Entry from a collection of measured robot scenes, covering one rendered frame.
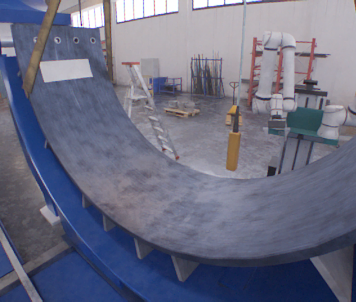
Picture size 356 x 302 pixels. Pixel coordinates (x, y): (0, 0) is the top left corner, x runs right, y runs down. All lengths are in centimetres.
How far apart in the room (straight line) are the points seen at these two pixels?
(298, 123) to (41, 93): 223
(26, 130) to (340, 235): 184
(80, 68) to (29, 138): 66
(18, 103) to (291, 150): 254
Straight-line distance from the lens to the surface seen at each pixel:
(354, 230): 55
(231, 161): 175
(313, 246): 59
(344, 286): 72
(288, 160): 259
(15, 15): 233
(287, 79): 196
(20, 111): 190
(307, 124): 237
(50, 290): 191
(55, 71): 180
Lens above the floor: 201
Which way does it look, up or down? 24 degrees down
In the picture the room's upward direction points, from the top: straight up
